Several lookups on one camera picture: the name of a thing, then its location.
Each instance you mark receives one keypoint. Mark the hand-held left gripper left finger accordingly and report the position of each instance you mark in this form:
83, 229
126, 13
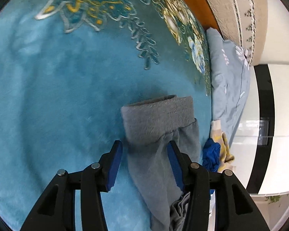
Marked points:
114, 167

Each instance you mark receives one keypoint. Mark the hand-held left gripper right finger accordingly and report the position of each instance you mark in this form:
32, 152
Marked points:
175, 167

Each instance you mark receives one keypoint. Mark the wooden bed frame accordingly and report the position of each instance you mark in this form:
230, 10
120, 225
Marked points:
195, 2

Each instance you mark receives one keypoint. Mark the blue garment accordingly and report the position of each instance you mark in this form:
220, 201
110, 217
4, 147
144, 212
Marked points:
210, 156

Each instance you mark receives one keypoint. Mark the white glossy wardrobe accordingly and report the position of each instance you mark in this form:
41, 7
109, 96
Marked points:
245, 137

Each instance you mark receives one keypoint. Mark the green plant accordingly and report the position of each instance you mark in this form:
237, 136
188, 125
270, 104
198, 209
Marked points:
274, 199

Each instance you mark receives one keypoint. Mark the teal floral blanket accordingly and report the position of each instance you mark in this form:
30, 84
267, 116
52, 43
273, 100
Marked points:
50, 89

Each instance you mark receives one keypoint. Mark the grey sweatpants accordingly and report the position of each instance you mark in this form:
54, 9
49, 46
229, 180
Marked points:
149, 154

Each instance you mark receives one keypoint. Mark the light blue floral duvet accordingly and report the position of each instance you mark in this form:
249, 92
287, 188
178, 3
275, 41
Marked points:
227, 84

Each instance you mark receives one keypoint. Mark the beige quilted headboard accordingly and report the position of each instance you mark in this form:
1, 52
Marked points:
236, 9

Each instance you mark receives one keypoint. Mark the beige yellow knit sweater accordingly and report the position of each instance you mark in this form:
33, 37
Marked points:
225, 149

